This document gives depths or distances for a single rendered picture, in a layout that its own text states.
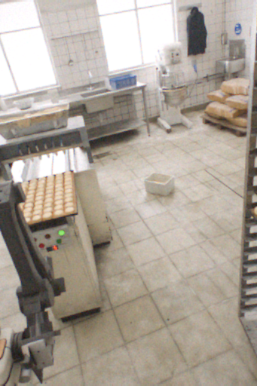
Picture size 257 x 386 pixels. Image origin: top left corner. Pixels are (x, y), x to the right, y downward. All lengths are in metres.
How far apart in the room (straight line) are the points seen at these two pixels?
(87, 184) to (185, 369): 1.44
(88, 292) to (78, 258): 0.31
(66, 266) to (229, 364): 1.11
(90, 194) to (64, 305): 0.88
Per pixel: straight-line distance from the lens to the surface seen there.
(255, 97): 1.23
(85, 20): 5.45
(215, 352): 2.03
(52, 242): 1.73
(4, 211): 0.91
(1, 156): 2.37
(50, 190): 1.93
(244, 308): 1.93
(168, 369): 1.99
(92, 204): 2.44
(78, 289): 2.04
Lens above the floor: 1.76
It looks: 30 degrees down
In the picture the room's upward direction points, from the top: 11 degrees counter-clockwise
